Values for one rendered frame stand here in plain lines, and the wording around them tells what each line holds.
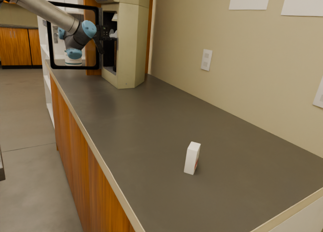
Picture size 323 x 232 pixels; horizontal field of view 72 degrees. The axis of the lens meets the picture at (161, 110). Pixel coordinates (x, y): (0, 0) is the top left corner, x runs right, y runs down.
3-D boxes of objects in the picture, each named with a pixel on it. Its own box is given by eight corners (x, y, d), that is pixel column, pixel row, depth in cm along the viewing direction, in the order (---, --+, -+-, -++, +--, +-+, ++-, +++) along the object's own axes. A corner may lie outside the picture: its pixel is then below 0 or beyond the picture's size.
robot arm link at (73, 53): (74, 46, 109) (70, 28, 112) (64, 58, 115) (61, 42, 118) (89, 50, 115) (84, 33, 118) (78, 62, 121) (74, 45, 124)
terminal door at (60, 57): (99, 69, 153) (98, 6, 139) (50, 69, 142) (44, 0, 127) (99, 69, 154) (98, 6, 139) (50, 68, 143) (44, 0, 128)
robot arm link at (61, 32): (59, 43, 119) (56, 31, 122) (80, 44, 125) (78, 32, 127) (60, 33, 113) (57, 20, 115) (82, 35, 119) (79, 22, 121)
